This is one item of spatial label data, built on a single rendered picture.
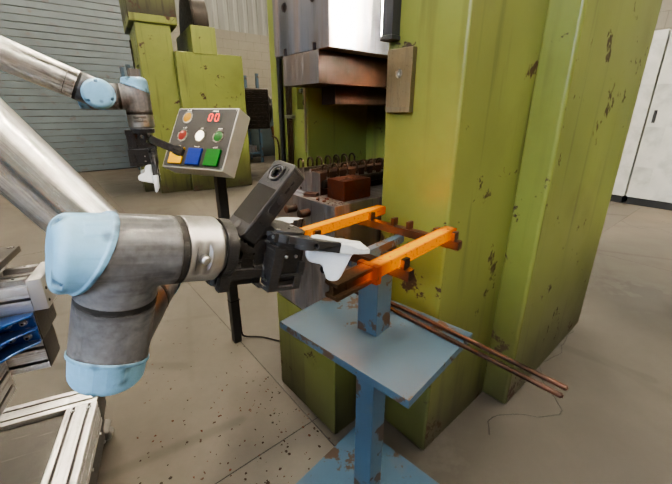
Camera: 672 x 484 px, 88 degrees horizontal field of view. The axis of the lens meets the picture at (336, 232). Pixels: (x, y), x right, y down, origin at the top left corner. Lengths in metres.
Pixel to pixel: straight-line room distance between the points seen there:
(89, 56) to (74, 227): 8.64
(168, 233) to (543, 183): 1.23
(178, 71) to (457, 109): 5.13
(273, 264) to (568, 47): 1.16
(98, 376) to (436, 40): 0.99
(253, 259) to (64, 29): 8.65
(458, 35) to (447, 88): 0.12
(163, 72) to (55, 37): 3.39
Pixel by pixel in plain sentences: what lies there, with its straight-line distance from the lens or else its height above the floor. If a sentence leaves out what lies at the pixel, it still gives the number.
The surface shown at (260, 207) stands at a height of 1.08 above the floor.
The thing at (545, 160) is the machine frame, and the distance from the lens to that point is 1.39.
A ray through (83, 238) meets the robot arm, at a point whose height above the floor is 1.09.
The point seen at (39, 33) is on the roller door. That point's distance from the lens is 8.97.
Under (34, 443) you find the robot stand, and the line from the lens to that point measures 1.58.
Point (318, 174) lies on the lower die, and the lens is 1.20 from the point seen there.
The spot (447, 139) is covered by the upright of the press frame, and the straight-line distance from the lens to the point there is 1.02.
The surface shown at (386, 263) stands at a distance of 0.64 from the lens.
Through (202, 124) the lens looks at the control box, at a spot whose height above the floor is 1.13.
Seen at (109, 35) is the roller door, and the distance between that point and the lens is 9.09.
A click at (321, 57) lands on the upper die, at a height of 1.34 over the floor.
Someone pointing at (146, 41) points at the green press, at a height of 2.08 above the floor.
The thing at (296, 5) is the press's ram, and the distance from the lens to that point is 1.30.
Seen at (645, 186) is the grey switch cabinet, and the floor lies 0.26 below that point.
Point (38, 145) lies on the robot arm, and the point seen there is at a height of 1.15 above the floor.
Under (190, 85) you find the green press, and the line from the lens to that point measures 5.86.
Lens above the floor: 1.19
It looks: 19 degrees down
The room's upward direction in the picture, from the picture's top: straight up
